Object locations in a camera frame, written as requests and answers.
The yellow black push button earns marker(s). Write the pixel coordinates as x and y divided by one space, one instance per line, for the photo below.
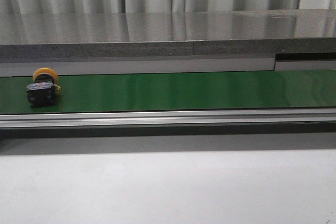
44 90

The aluminium conveyor front rail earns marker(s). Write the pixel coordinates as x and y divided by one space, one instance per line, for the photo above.
198 117

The grey conveyor back rail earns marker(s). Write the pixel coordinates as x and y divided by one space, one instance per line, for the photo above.
172 64

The green conveyor belt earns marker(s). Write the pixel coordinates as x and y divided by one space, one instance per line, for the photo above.
178 91

